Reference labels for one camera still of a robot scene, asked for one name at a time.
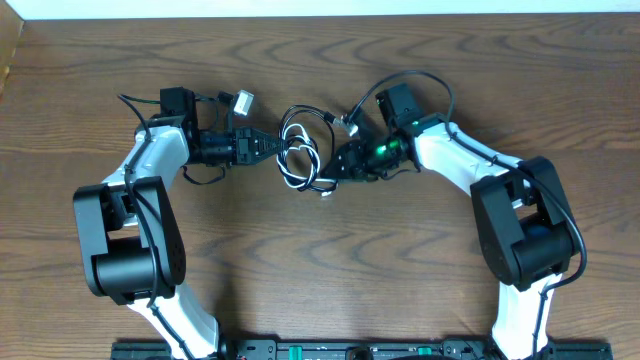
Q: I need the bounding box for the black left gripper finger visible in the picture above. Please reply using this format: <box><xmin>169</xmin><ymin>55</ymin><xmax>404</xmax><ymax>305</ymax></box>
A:
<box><xmin>254</xmin><ymin>144</ymin><xmax>286</xmax><ymax>163</ymax></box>
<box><xmin>253</xmin><ymin>129</ymin><xmax>286</xmax><ymax>146</ymax></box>

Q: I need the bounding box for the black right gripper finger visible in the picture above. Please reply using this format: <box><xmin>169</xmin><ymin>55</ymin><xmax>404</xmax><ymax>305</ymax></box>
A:
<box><xmin>331</xmin><ymin>141</ymin><xmax>358</xmax><ymax>165</ymax></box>
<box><xmin>324</xmin><ymin>157</ymin><xmax>350</xmax><ymax>180</ymax></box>

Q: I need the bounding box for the black USB cable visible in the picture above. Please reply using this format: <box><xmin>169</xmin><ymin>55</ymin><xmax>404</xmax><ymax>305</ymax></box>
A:
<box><xmin>275</xmin><ymin>103</ymin><xmax>359</xmax><ymax>194</ymax></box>

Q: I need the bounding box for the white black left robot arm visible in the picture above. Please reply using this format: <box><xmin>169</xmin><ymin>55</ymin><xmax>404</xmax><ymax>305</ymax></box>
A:
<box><xmin>73</xmin><ymin>114</ymin><xmax>287</xmax><ymax>359</ymax></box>

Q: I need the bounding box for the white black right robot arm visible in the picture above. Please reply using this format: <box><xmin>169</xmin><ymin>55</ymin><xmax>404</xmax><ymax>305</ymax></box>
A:
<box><xmin>322</xmin><ymin>111</ymin><xmax>585</xmax><ymax>359</ymax></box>

